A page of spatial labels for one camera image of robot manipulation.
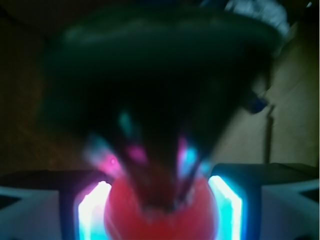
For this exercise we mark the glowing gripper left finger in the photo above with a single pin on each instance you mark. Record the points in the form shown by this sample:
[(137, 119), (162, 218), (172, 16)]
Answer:
[(54, 205)]

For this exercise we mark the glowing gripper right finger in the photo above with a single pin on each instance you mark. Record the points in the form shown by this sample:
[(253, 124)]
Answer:
[(274, 201)]

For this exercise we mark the orange toy carrot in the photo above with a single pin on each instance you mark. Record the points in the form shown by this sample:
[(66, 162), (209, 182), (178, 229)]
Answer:
[(152, 89)]

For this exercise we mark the brown paper bag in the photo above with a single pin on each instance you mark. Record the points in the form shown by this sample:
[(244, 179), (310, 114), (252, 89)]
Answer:
[(286, 131)]

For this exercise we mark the crumpled white paper ball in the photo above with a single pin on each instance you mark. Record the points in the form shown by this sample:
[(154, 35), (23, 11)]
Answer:
[(270, 12)]

